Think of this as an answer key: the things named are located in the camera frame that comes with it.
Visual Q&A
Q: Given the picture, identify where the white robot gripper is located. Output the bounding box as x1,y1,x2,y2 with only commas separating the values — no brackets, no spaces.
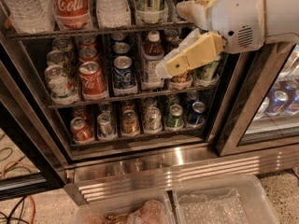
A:
155,0,264,78

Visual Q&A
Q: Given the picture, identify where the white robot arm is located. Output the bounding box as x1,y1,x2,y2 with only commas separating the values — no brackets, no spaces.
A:
155,0,299,78

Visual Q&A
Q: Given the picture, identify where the brown tea bottle white cap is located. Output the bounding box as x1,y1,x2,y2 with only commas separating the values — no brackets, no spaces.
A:
141,30,164,90

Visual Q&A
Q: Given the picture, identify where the blue can bottom shelf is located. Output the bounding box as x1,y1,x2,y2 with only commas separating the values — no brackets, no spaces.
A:
187,102,206,127

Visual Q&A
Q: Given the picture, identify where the green can bottom shelf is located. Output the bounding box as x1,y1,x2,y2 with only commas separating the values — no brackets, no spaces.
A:
165,104,184,130

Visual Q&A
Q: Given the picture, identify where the gold can bottom shelf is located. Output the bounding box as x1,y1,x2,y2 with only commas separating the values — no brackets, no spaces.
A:
121,110,140,136

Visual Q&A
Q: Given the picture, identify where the red Coca-Cola bottle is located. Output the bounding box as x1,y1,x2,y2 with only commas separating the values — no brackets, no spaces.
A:
54,0,92,31

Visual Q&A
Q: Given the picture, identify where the silver can bottom shelf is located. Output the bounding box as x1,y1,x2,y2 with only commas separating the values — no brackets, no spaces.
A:
97,113,117,140

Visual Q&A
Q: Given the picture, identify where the stainless steel fridge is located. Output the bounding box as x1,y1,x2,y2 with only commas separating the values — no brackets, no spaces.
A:
0,0,298,205

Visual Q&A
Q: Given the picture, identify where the red can bottom shelf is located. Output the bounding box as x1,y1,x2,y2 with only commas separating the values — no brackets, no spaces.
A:
70,117,93,144

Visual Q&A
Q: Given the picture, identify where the green can front right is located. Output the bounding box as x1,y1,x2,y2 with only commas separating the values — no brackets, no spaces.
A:
195,55,221,87

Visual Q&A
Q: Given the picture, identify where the gold brown can front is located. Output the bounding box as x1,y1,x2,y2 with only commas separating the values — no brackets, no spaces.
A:
169,72,192,90

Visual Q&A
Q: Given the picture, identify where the blue Pepsi can front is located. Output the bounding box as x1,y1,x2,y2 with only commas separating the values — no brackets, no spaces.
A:
113,56,137,96

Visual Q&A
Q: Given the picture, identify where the white green can bottom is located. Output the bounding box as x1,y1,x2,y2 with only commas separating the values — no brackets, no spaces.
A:
144,106,162,133

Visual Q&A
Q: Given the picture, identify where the white green can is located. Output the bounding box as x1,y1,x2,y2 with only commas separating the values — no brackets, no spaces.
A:
46,50,68,68
144,106,162,133
44,65,78,105

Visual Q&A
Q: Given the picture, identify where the red Coca-Cola can middle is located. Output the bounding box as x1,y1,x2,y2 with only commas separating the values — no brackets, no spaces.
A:
79,47,100,63

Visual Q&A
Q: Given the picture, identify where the red coca-cola can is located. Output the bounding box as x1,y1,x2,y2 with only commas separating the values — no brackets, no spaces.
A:
79,47,100,63
79,62,108,101

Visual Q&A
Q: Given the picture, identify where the red Coca-Cola can front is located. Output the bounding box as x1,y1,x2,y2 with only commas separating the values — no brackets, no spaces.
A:
79,62,108,101

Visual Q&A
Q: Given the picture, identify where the white green can middle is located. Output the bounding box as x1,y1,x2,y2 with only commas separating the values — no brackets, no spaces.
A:
46,50,68,68

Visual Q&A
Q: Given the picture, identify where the white green can front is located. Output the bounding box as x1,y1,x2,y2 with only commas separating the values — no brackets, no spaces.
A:
44,65,78,105

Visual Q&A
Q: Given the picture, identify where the clear plastic bin right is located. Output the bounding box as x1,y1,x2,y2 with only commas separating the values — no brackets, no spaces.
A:
172,175,280,224

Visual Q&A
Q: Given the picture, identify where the clear plastic bin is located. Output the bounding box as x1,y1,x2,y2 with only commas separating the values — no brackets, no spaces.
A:
70,189,176,224
172,175,280,224

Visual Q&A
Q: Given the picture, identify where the clear plastic bin left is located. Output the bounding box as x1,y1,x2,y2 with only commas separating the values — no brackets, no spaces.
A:
70,189,176,224

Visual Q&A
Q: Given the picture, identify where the orange cable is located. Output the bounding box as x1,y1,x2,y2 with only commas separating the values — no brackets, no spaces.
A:
0,160,36,224

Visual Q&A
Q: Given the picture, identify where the black cable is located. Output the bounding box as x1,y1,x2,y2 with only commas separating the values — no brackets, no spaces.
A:
0,195,31,224

